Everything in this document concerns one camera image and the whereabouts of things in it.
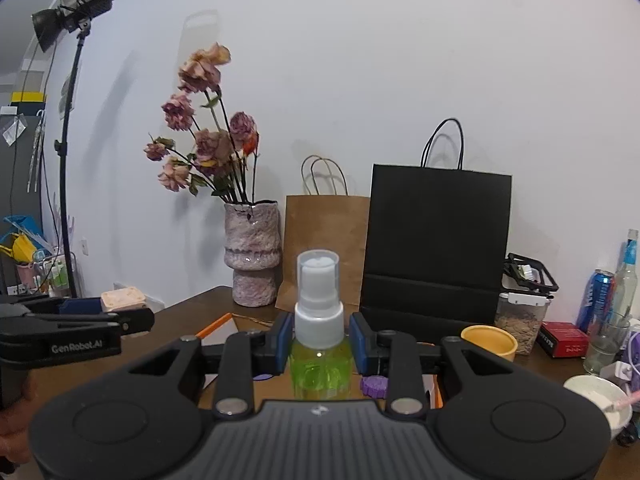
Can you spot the brown paper bag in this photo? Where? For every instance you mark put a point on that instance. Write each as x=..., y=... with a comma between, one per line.
x=325, y=230

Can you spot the pink speckled vase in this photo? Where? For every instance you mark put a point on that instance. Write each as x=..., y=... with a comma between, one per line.
x=252, y=250

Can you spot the green spray bottle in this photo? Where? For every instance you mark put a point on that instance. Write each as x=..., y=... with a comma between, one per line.
x=320, y=365

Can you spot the person's left hand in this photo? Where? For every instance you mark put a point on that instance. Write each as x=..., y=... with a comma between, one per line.
x=12, y=430

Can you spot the yellow mug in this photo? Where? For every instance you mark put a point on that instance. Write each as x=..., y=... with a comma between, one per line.
x=487, y=342

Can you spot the clear container black lid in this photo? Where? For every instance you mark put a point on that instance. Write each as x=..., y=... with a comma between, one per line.
x=520, y=325

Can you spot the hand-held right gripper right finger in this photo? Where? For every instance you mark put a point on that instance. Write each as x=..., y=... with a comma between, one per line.
x=356, y=342

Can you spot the black studio light head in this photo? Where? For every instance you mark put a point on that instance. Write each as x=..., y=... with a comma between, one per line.
x=75, y=7

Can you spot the white bowl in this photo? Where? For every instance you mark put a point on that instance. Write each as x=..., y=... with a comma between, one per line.
x=590, y=395

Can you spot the black paper bag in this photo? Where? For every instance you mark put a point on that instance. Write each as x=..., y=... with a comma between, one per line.
x=435, y=240

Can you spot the blue drink can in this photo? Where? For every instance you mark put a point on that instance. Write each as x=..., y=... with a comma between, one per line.
x=595, y=300

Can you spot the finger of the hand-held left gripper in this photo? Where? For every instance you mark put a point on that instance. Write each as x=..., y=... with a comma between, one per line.
x=80, y=305
x=135, y=321

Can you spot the clear drinking glass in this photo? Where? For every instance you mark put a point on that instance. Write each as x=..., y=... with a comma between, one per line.
x=602, y=345

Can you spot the dried pink roses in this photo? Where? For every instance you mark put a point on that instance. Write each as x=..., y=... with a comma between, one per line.
x=210, y=145

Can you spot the small red box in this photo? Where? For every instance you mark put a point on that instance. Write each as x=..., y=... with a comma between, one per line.
x=565, y=339

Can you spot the yellow plastic item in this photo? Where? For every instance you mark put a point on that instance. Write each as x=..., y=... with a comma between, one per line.
x=17, y=249

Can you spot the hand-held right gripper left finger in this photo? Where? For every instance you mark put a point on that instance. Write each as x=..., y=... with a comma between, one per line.
x=286, y=342

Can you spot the pink spoon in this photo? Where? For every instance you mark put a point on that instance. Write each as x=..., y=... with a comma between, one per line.
x=625, y=402

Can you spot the red cardboard box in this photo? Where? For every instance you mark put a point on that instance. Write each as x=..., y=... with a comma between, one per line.
x=220, y=332

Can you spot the clear glass bottle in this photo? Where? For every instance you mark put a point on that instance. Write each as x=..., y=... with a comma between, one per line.
x=629, y=280

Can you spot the purple ridged lid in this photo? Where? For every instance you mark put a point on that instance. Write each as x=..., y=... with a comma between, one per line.
x=375, y=387

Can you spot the white charger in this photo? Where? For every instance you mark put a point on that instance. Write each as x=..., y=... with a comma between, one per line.
x=617, y=371

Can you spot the blue plastic item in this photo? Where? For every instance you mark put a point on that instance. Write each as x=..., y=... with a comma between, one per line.
x=22, y=225

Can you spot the small black object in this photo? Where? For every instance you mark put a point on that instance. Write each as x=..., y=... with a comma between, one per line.
x=629, y=434

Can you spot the yellow box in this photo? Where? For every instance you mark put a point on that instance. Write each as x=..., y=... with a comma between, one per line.
x=30, y=98

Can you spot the grey refrigerator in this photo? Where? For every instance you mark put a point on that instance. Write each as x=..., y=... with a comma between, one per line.
x=20, y=185

